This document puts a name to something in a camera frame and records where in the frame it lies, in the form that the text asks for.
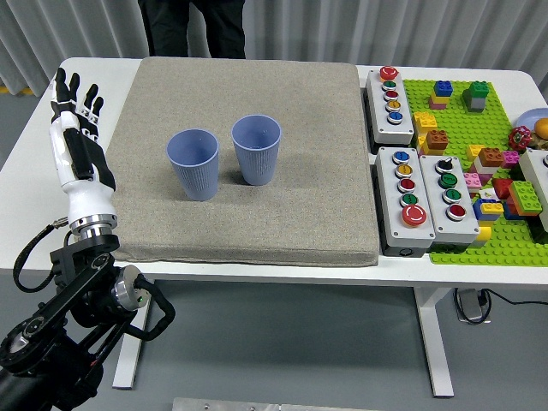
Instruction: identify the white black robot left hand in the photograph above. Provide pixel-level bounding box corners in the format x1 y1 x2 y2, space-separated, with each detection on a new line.
49 68 117 222

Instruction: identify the blue ribbed plastic cup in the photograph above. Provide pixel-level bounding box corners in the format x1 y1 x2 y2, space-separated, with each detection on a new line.
231 114 283 187
165 128 220 201

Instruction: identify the white table leg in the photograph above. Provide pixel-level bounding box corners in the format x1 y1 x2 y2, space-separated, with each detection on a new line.
111 277 155 390
413 285 455 397

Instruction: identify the grey-brown fabric mat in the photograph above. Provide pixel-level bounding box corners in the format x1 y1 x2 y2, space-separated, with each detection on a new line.
104 57 380 269

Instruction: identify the person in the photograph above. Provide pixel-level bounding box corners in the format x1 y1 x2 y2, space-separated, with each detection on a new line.
136 0 247 60

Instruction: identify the grey five-button control box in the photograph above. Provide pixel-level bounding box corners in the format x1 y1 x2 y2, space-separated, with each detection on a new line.
362 65 416 147

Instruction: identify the grey box large red button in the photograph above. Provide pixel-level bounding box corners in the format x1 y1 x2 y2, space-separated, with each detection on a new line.
374 146 437 258

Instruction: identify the orange toy brick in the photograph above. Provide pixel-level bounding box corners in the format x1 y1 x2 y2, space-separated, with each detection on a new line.
478 147 505 168
425 129 450 154

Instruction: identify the green brick baseplate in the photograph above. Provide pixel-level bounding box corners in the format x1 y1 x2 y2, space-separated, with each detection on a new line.
402 79 548 267

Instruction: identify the white pleated curtain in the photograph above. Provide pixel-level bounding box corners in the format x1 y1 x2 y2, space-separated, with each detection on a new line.
0 0 548 95

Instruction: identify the grey power adapter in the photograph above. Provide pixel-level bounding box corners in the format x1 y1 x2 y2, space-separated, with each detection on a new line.
454 288 492 325

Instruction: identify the dark green toy brick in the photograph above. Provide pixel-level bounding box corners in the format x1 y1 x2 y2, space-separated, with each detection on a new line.
462 80 491 103

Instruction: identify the red toy brick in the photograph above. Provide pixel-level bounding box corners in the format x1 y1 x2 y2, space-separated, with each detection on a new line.
491 178 515 200

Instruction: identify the red toy valve wheel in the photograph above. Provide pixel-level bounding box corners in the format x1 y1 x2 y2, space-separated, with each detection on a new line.
508 126 533 152

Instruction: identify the large light green toy brick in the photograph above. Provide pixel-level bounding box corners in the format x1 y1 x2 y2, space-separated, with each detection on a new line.
508 181 543 217

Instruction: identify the light blue plate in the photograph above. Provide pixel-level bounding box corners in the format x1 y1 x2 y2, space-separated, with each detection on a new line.
516 108 548 129

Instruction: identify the white button box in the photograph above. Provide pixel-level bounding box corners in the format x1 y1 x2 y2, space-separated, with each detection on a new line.
517 148 548 235

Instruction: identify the toy burger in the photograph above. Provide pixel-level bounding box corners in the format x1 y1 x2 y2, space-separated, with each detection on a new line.
530 118 548 151

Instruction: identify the grey box with selector switch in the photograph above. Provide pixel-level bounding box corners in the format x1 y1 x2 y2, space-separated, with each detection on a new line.
418 154 480 253

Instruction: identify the black power cable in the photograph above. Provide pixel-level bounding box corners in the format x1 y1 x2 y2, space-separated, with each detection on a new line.
483 289 548 307

